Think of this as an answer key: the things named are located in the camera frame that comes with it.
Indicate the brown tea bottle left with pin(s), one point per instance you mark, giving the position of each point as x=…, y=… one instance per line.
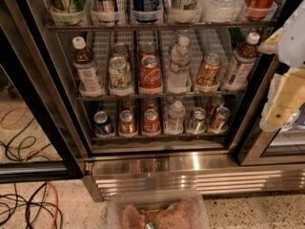
x=87, y=69

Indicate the orange brown can middle shelf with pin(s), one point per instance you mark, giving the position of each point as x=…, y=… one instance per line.
x=207, y=75

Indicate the clear water bottle top shelf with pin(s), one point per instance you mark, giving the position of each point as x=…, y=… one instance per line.
x=219, y=11

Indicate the clear plastic bin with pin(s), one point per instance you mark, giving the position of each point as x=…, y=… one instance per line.
x=158, y=209

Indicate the glass fridge door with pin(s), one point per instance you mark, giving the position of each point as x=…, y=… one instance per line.
x=258, y=147
x=35, y=142

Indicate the brown tea bottle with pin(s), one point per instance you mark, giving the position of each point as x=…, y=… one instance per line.
x=87, y=69
x=241, y=64

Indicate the stainless fridge base grille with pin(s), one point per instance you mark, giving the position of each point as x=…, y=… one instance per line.
x=209, y=174

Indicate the red cola can top shelf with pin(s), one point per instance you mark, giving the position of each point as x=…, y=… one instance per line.
x=257, y=10

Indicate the glass fridge door right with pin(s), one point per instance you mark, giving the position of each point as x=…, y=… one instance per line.
x=258, y=147

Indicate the clear water bottle shelf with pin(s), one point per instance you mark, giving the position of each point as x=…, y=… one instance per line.
x=180, y=62
x=219, y=11
x=175, y=120

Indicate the silver green can bottom shelf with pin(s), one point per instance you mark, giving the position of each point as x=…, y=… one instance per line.
x=197, y=121

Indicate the clear water bottle bottom shelf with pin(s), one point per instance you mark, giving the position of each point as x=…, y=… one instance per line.
x=175, y=120

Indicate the gold can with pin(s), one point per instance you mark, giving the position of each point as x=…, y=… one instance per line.
x=214, y=102
x=127, y=125
x=129, y=104
x=219, y=121

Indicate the glass fridge door left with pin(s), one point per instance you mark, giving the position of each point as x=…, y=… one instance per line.
x=35, y=142

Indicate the blue can bottom shelf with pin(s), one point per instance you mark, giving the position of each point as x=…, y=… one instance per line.
x=103, y=124

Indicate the white floral can top shelf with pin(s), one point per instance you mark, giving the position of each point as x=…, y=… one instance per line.
x=184, y=11

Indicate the white floral can middle rear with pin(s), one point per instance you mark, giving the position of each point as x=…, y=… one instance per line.
x=121, y=49

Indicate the gold can bottom rear right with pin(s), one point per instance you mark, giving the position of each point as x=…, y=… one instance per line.
x=214, y=102

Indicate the red cola can middle front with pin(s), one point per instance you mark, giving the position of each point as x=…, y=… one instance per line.
x=150, y=75

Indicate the rear water bottle middle shelf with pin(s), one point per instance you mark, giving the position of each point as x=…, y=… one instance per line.
x=176, y=35

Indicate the gold can bottom front right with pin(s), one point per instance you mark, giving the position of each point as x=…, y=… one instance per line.
x=219, y=121

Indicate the gold can bottom front left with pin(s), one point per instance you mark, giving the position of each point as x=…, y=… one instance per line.
x=127, y=125

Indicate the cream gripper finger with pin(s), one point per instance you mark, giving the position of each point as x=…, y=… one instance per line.
x=286, y=95
x=269, y=46

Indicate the red soda can bottom rear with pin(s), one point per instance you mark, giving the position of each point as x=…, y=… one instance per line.
x=150, y=103

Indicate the red soda can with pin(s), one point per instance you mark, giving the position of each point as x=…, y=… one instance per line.
x=150, y=103
x=151, y=122

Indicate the brown tea bottle right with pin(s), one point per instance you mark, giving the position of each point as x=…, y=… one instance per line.
x=241, y=64

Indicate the red soda can bottom front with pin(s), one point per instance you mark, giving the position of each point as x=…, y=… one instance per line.
x=151, y=122

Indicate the gold can bottom rear left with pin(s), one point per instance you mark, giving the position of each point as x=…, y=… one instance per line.
x=129, y=104

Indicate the red cola can middle rear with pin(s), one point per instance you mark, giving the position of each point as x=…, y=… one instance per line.
x=147, y=49

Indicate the clear water bottle middle shelf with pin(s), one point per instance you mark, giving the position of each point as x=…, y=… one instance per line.
x=180, y=62

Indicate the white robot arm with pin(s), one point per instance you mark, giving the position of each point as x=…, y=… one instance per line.
x=291, y=44

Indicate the white floral can middle front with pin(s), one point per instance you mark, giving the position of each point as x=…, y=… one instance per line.
x=120, y=76

